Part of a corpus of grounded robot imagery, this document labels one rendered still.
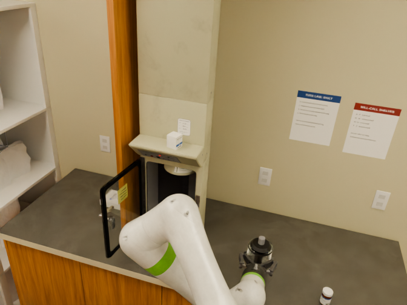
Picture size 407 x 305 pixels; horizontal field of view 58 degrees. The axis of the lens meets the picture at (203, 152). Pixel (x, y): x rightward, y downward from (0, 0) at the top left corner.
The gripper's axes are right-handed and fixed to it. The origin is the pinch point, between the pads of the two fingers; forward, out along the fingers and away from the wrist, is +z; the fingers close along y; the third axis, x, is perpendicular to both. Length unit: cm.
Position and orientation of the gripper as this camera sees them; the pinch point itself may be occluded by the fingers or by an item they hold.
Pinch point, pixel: (258, 254)
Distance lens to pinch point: 168.8
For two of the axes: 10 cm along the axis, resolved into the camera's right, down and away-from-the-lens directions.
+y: -9.6, -1.8, 2.1
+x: -1.4, 9.7, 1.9
